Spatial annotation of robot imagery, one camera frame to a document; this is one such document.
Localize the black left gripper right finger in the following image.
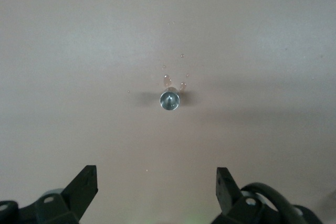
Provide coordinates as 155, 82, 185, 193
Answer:
211, 166, 284, 224

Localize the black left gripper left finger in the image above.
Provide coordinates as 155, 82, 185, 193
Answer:
0, 165, 98, 224

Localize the metal jigger measuring cup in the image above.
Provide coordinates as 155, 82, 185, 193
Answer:
159, 91, 181, 111

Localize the brown table mat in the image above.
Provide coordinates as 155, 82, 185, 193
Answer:
0, 0, 336, 224

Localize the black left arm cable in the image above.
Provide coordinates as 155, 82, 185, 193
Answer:
240, 182, 295, 224

